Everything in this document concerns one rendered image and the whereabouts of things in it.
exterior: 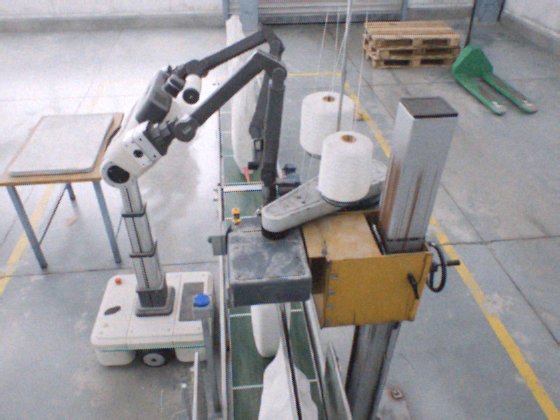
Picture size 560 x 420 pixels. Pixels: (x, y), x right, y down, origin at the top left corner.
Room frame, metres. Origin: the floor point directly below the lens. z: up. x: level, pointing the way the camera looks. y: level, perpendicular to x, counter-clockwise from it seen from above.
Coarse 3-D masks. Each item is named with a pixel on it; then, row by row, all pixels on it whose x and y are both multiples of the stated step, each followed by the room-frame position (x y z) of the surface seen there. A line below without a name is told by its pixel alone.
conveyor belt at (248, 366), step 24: (240, 192) 2.70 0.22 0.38; (240, 216) 2.41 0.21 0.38; (240, 312) 1.58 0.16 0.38; (240, 336) 1.42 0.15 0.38; (240, 360) 1.28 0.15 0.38; (264, 360) 1.28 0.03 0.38; (312, 360) 1.28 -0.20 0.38; (240, 384) 1.16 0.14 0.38; (312, 384) 1.16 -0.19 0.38; (240, 408) 1.04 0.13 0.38
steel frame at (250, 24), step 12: (240, 0) 8.19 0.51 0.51; (252, 0) 8.21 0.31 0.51; (480, 0) 9.06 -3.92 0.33; (492, 0) 8.67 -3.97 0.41; (240, 12) 8.19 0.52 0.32; (252, 12) 8.21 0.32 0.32; (480, 12) 9.02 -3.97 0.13; (492, 12) 8.67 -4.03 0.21; (252, 24) 8.21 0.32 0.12; (480, 24) 8.61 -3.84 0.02; (492, 24) 8.62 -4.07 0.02
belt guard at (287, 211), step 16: (384, 176) 1.30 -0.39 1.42; (304, 192) 1.20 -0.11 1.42; (320, 192) 1.20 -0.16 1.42; (368, 192) 1.24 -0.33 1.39; (272, 208) 1.11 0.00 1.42; (288, 208) 1.11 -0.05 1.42; (304, 208) 1.11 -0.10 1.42; (320, 208) 1.14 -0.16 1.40; (336, 208) 1.17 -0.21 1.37; (272, 224) 1.06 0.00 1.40; (288, 224) 1.08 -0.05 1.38
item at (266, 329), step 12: (252, 312) 1.38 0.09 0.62; (264, 312) 1.28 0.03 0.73; (276, 312) 1.28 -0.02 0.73; (288, 312) 1.31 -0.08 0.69; (252, 324) 1.37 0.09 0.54; (264, 324) 1.28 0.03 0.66; (276, 324) 1.28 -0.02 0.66; (288, 324) 1.30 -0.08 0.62; (264, 336) 1.27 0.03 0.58; (276, 336) 1.28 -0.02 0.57; (264, 348) 1.27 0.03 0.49; (276, 348) 1.28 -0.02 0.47
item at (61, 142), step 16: (48, 128) 2.92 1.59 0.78; (64, 128) 2.92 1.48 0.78; (80, 128) 2.92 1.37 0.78; (96, 128) 2.92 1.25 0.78; (32, 144) 2.69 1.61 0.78; (48, 144) 2.69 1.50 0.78; (64, 144) 2.69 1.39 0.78; (80, 144) 2.69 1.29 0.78; (96, 144) 2.69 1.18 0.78; (32, 160) 2.48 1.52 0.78; (48, 160) 2.48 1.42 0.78; (64, 160) 2.48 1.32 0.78; (80, 160) 2.48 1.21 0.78
